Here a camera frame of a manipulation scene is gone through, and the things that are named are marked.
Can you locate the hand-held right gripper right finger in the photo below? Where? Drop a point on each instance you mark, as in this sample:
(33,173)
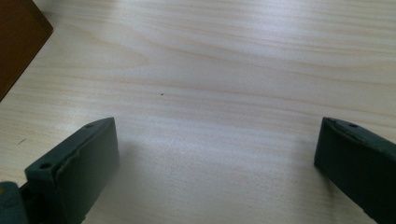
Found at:
(361,165)

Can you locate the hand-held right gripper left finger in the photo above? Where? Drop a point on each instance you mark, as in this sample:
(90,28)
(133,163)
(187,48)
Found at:
(77,174)

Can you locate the brown wooden box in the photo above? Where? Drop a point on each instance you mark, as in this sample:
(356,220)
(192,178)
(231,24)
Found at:
(18,40)

